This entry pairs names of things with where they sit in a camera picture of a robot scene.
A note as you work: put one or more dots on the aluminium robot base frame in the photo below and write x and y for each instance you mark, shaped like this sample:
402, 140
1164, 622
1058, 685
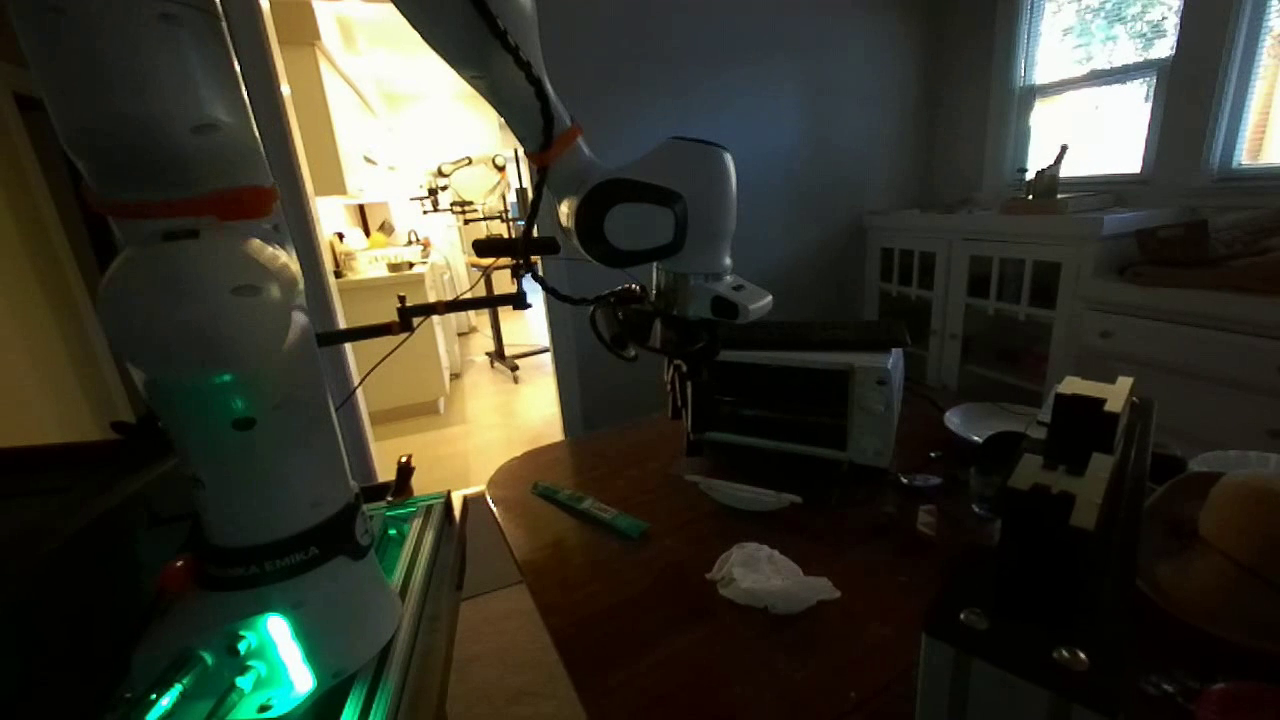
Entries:
414, 560

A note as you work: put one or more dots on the white toaster oven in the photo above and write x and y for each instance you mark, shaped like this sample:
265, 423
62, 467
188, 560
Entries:
815, 401

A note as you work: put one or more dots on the narrow bright window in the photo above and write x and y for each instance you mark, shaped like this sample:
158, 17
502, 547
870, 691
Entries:
1262, 84

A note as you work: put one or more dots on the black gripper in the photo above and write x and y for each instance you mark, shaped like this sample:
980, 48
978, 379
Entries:
672, 338

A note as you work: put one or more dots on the white cloth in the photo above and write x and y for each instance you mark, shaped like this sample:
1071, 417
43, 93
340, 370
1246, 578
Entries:
774, 583

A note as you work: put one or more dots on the green flat stick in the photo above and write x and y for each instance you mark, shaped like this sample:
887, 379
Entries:
593, 510

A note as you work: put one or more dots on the computer monitor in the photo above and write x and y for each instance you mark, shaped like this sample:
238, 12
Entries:
1101, 93

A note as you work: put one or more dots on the white plate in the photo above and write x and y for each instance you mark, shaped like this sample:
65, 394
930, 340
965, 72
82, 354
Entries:
995, 423

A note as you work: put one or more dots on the white glass-door cabinet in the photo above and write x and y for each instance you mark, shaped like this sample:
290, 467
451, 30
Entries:
1066, 307

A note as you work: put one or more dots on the white flat plastic piece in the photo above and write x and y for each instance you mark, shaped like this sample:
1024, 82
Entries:
746, 492

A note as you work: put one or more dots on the yellow fruit in bowl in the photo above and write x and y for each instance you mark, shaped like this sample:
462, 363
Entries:
1232, 535

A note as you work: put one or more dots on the small bird figurine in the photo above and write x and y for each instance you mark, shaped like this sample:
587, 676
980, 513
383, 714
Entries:
1047, 175

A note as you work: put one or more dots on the black camera on boom stand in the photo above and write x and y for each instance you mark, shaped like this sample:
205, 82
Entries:
514, 244

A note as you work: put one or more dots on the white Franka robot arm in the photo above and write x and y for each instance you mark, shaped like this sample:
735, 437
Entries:
227, 401

